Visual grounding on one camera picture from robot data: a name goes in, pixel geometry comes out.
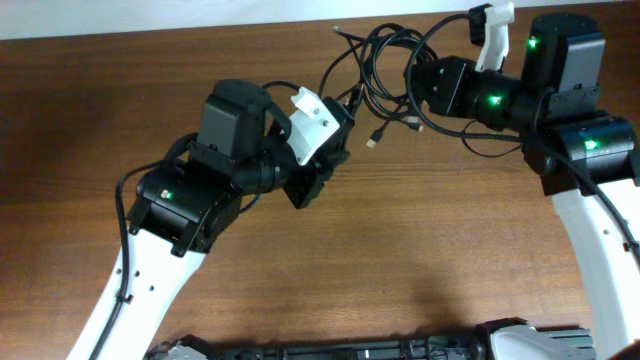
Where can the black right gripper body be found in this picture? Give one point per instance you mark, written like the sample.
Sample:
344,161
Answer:
461,99

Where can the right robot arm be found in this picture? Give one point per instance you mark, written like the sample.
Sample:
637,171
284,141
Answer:
587,161

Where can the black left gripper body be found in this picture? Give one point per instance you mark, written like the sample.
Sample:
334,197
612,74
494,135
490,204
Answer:
302,178

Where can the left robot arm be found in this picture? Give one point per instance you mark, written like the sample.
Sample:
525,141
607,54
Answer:
246,147

